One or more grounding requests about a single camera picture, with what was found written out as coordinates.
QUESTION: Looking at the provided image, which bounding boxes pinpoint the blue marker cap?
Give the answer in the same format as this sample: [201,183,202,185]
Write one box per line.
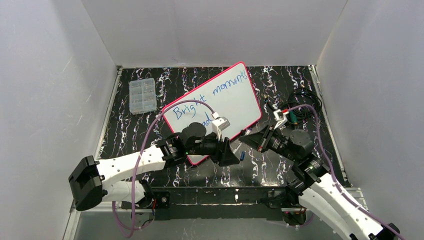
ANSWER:
[239,151,245,161]

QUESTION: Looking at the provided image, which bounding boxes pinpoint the pink framed whiteboard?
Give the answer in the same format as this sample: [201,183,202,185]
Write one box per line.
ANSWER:
[161,61,263,166]

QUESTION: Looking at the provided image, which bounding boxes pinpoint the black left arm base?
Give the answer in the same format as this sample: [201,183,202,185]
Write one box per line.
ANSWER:
[135,180,171,210]

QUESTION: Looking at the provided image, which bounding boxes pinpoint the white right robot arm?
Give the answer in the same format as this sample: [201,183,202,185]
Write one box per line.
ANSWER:
[239,126,400,240]

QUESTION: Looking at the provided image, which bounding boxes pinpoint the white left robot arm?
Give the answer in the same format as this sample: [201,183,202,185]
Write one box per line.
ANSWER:
[68,122,240,211]

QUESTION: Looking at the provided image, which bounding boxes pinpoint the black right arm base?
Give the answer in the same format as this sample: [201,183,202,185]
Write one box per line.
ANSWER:
[258,189,315,229]

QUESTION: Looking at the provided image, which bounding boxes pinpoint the clear plastic compartment box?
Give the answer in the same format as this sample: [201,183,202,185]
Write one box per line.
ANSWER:
[129,78,157,115]

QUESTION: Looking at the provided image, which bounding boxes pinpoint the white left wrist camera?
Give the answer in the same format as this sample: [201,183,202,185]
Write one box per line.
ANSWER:
[211,111,231,140]

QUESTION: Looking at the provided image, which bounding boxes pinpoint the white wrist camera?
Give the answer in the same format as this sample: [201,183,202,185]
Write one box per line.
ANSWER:
[273,109,289,130]
[211,111,231,140]

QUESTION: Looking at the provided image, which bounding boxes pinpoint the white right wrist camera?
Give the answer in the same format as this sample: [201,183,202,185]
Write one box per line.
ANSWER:
[273,109,289,130]

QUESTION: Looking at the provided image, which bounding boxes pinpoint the green handled screwdriver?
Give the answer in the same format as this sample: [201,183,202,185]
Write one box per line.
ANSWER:
[289,110,298,125]

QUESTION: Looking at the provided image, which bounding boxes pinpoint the black coiled cable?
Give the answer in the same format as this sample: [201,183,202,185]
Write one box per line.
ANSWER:
[263,83,323,126]

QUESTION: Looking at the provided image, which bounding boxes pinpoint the aluminium front frame rail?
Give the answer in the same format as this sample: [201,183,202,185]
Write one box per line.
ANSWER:
[70,187,369,213]

